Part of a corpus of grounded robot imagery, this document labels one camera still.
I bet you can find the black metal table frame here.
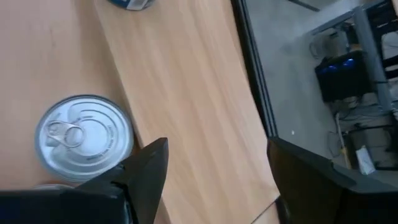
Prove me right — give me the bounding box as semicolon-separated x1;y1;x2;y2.
230;0;279;139

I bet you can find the silver-lid teal tuna can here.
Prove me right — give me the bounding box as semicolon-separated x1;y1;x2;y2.
34;94;135;184

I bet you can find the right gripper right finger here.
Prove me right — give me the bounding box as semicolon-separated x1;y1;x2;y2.
267;136;398;224

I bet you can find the white paper item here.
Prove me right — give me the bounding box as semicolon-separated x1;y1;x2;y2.
354;146;377;175

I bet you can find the wooden stick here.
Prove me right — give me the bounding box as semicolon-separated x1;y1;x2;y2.
334;111;352;170

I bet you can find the gold-lid striped label can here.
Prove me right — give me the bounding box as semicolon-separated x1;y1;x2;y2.
107;0;156;12

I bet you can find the black computer with blue lights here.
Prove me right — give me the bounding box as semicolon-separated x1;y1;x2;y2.
314;51;374;103

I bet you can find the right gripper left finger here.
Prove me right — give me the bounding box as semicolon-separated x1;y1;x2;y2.
77;138;169;224

